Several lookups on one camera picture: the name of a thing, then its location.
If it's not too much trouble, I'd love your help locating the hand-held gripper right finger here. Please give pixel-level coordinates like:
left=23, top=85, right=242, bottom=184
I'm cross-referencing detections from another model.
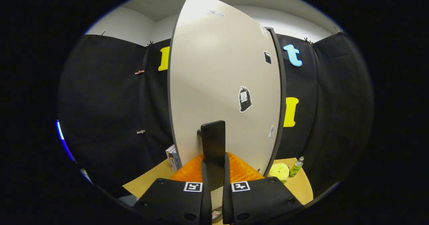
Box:
left=222, top=152, right=304, bottom=225

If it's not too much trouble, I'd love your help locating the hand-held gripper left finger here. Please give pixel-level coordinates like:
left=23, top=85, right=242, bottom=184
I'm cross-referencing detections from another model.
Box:
left=132, top=153, right=212, bottom=225

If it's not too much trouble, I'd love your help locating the black door handle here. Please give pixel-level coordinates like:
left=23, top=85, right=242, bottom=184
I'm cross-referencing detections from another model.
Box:
left=197, top=120, right=226, bottom=192

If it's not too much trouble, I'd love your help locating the beige shoe cabinet door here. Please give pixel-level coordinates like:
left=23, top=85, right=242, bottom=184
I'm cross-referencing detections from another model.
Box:
left=168, top=0, right=282, bottom=212

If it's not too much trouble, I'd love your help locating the blue and white box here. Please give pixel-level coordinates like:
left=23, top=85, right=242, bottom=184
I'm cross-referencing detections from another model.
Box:
left=166, top=144, right=181, bottom=172

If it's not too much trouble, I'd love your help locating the white blue patterned cloth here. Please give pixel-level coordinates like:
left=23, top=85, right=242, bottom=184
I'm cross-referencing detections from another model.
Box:
left=117, top=194, right=138, bottom=207

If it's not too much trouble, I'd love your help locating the green label bottle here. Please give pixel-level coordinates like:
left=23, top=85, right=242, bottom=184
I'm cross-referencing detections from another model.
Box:
left=288, top=156, right=305, bottom=178

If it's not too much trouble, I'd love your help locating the black backdrop cloth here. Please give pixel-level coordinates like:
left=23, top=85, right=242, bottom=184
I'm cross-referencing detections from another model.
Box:
left=57, top=31, right=374, bottom=199

